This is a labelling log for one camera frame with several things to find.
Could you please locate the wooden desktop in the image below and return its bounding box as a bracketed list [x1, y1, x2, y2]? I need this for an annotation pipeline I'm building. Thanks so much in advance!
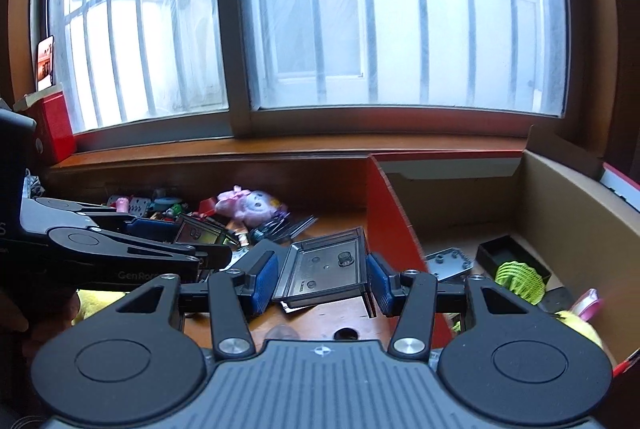
[45, 204, 441, 350]

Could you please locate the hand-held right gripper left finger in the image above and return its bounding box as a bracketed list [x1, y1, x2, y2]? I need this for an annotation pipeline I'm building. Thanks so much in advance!
[115, 251, 279, 358]

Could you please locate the grey plastic case lid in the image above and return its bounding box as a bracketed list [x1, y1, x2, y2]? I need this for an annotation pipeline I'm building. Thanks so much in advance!
[271, 226, 373, 319]

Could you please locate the green mesh ball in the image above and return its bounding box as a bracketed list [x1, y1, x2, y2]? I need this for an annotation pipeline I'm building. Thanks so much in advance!
[494, 261, 547, 306]

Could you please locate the pile of small toys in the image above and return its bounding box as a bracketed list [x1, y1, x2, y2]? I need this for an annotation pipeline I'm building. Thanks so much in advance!
[102, 185, 321, 262]

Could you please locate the black comb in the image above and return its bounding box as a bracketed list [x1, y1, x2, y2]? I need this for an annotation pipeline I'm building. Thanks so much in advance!
[249, 215, 319, 244]

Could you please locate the red and white box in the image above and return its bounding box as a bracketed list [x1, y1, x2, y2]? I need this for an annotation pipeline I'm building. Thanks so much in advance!
[599, 161, 640, 212]

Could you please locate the red box with cardboard flap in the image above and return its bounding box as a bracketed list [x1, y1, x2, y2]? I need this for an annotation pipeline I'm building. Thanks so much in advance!
[12, 83, 77, 164]

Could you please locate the small black tray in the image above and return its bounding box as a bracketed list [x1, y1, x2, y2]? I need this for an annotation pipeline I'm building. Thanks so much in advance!
[475, 234, 552, 286]

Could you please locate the smartphone leaning on window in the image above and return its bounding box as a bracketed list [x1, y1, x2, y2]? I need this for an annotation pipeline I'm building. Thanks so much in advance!
[36, 35, 55, 92]

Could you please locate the wooden windowsill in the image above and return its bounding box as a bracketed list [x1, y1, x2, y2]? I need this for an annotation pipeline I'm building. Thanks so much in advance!
[47, 134, 532, 170]

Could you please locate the barred sliding window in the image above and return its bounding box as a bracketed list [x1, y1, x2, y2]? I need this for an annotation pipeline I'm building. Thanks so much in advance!
[30, 0, 572, 140]

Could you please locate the yellow and pink plush toy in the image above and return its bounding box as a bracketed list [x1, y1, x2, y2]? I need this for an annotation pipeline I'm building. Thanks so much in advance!
[552, 288, 617, 362]

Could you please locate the grey box with screen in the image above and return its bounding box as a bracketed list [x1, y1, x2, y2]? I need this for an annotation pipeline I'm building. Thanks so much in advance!
[172, 213, 236, 255]

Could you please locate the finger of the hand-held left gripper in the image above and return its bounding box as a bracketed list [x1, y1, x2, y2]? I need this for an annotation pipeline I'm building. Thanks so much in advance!
[34, 197, 177, 242]
[47, 228, 232, 271]

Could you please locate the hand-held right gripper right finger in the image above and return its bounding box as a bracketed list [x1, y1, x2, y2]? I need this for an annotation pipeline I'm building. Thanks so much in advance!
[367, 253, 543, 358]

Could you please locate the person's left hand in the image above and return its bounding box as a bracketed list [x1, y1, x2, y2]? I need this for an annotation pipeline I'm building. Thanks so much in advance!
[0, 291, 81, 336]

